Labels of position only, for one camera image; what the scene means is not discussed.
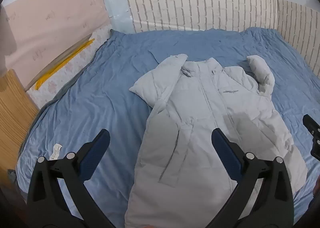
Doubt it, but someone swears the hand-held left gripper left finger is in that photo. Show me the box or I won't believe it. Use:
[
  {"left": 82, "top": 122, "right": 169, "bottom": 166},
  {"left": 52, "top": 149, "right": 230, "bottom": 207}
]
[{"left": 26, "top": 129, "right": 118, "bottom": 228}]

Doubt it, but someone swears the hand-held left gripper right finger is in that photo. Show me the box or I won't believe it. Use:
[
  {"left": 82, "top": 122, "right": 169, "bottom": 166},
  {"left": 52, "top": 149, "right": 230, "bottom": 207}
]
[{"left": 210, "top": 128, "right": 295, "bottom": 228}]

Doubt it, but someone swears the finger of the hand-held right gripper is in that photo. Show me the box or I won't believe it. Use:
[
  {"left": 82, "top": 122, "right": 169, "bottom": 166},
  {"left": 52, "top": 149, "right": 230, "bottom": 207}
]
[{"left": 302, "top": 114, "right": 320, "bottom": 161}]

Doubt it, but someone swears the light grey puffer jacket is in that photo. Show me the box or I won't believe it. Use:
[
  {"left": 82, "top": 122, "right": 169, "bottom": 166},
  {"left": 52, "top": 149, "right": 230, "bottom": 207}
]
[{"left": 124, "top": 54, "right": 308, "bottom": 228}]

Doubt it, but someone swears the white sheet label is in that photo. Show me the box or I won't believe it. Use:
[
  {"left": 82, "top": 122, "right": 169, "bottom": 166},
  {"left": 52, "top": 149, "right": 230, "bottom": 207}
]
[{"left": 49, "top": 143, "right": 62, "bottom": 160}]

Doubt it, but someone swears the blue bed sheet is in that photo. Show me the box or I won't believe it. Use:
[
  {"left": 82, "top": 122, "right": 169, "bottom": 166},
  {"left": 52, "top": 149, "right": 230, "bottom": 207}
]
[{"left": 15, "top": 27, "right": 320, "bottom": 228}]

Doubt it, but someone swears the floral mattress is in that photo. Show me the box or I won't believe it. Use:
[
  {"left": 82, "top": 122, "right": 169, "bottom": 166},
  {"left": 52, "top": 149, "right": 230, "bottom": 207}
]
[{"left": 26, "top": 29, "right": 112, "bottom": 110}]

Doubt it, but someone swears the yellow strip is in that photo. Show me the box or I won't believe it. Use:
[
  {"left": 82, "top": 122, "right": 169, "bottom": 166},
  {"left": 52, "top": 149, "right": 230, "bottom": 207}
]
[{"left": 34, "top": 39, "right": 95, "bottom": 91}]

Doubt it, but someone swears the wooden bed board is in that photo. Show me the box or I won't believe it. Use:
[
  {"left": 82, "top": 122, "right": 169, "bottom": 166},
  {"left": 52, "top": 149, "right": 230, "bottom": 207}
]
[{"left": 0, "top": 68, "right": 40, "bottom": 171}]

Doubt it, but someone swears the clear plastic sheet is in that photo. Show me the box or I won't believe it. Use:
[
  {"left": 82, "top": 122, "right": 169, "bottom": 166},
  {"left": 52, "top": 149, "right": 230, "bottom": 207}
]
[{"left": 96, "top": 0, "right": 137, "bottom": 34}]

